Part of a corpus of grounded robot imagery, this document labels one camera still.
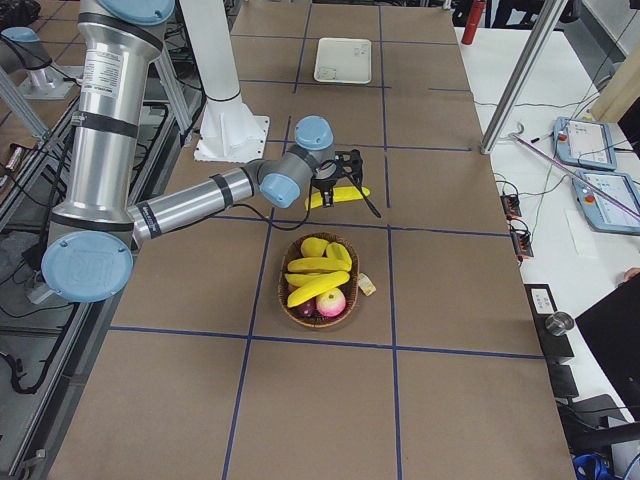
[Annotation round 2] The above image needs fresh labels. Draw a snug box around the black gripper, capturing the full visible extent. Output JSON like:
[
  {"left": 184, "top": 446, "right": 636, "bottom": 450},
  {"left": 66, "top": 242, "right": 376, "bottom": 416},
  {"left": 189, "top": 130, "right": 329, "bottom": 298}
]
[{"left": 313, "top": 149, "right": 381, "bottom": 218}]

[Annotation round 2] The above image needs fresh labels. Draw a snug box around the yellow banana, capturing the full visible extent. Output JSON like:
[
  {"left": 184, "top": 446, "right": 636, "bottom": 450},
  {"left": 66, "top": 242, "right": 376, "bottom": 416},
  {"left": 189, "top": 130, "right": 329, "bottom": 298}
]
[
  {"left": 287, "top": 257, "right": 352, "bottom": 273},
  {"left": 284, "top": 271, "right": 350, "bottom": 289},
  {"left": 305, "top": 186, "right": 371, "bottom": 210},
  {"left": 287, "top": 285, "right": 336, "bottom": 308}
]

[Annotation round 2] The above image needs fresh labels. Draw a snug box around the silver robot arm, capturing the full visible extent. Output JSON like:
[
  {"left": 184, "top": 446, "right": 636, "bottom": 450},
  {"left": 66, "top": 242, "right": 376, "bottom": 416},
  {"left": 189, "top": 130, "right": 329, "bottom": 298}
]
[
  {"left": 41, "top": 1, "right": 367, "bottom": 303},
  {"left": 1, "top": 26, "right": 78, "bottom": 101}
]

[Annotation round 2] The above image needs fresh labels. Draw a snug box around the brown wicker basket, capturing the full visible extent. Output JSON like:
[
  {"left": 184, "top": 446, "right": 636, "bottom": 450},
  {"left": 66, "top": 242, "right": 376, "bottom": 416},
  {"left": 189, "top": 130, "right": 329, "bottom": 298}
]
[{"left": 278, "top": 232, "right": 359, "bottom": 329}]

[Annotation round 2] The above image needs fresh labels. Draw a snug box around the paper tag on basket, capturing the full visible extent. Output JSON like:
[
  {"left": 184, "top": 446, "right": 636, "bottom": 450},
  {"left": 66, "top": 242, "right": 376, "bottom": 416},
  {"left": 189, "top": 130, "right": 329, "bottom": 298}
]
[{"left": 357, "top": 272, "right": 377, "bottom": 297}]

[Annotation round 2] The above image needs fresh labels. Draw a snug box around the yellow starfruit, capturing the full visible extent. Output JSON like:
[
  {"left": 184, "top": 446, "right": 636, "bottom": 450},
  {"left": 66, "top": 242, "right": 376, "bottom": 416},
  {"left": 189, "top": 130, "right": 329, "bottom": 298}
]
[{"left": 325, "top": 242, "right": 353, "bottom": 271}]

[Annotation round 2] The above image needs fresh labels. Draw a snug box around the yellow pear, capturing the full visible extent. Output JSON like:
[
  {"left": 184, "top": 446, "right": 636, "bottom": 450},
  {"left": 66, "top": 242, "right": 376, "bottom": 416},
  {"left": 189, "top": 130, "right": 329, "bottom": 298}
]
[{"left": 300, "top": 237, "right": 329, "bottom": 258}]

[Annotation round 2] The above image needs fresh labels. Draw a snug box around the pink yellow apple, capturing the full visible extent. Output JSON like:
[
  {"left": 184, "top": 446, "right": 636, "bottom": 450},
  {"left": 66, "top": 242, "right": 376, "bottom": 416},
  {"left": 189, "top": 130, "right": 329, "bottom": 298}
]
[{"left": 316, "top": 288, "right": 346, "bottom": 318}]

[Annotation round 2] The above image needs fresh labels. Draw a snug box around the dark red plum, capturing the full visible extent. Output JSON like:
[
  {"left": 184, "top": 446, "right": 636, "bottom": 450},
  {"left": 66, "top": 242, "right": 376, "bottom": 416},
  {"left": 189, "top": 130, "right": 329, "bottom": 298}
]
[{"left": 296, "top": 298, "right": 317, "bottom": 318}]

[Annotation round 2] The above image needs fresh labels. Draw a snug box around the cream bear tray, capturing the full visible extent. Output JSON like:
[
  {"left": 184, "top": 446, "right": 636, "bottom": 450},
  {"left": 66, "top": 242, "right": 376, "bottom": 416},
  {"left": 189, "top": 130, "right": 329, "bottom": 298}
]
[{"left": 313, "top": 37, "right": 372, "bottom": 85}]

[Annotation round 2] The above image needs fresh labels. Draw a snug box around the orange circuit board far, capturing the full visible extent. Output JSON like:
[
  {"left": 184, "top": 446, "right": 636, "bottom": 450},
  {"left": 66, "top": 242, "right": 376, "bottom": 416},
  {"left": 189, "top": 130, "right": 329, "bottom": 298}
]
[{"left": 500, "top": 194, "right": 522, "bottom": 220}]

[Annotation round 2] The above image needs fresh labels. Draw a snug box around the orange circuit board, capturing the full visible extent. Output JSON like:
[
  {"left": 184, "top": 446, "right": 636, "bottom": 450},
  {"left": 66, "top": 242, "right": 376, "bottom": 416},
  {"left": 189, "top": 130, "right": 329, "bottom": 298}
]
[
  {"left": 509, "top": 227, "right": 534, "bottom": 261},
  {"left": 500, "top": 194, "right": 522, "bottom": 220}
]

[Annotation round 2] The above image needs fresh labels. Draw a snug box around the orange circuit board near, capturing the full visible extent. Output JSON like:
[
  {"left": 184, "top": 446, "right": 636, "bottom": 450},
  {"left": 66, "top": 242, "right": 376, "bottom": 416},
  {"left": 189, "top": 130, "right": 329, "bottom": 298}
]
[{"left": 509, "top": 227, "right": 534, "bottom": 261}]

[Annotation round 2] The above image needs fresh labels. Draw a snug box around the white grabber stick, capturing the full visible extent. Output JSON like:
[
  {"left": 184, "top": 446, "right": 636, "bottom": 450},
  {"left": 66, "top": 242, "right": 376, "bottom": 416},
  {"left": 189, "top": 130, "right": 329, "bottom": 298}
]
[{"left": 507, "top": 132, "right": 640, "bottom": 220}]

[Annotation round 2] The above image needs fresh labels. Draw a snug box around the red bottle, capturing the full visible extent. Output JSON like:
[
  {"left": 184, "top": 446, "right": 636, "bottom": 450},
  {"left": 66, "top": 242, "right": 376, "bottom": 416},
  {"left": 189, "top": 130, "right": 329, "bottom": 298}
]
[{"left": 461, "top": 0, "right": 487, "bottom": 45}]

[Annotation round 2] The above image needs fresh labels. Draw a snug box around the far blue teach pendant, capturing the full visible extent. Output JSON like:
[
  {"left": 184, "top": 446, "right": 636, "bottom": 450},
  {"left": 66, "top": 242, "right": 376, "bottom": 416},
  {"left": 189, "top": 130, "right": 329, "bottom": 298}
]
[{"left": 553, "top": 117, "right": 617, "bottom": 171}]

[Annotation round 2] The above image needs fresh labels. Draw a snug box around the blue teach pendant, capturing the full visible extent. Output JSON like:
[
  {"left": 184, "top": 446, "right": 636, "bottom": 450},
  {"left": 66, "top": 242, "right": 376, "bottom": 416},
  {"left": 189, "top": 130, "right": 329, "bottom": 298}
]
[
  {"left": 572, "top": 170, "right": 639, "bottom": 236},
  {"left": 553, "top": 117, "right": 617, "bottom": 171}
]

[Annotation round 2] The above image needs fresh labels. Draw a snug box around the metal cup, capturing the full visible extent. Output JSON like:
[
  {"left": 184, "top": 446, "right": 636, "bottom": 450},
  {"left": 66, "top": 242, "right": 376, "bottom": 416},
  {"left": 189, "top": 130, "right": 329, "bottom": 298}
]
[{"left": 544, "top": 311, "right": 575, "bottom": 337}]

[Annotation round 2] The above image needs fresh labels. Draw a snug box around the near blue teach pendant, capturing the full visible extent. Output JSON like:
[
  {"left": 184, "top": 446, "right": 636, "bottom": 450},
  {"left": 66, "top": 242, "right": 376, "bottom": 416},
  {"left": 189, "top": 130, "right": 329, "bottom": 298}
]
[{"left": 572, "top": 170, "right": 639, "bottom": 236}]

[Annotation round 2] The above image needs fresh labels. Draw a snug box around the black box with label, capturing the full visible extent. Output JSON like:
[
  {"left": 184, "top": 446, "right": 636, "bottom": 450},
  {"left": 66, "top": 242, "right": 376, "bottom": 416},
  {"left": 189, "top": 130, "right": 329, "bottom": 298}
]
[{"left": 523, "top": 283, "right": 575, "bottom": 365}]

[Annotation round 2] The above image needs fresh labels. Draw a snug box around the person in dark jacket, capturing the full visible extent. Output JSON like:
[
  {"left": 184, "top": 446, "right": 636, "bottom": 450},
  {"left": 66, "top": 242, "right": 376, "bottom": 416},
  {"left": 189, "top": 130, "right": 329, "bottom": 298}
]
[{"left": 577, "top": 275, "right": 640, "bottom": 421}]

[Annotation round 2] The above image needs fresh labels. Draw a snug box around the aluminium frame post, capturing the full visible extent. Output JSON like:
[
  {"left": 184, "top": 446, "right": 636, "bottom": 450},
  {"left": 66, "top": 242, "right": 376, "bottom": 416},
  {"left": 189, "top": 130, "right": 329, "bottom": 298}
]
[{"left": 480, "top": 0, "right": 568, "bottom": 154}]

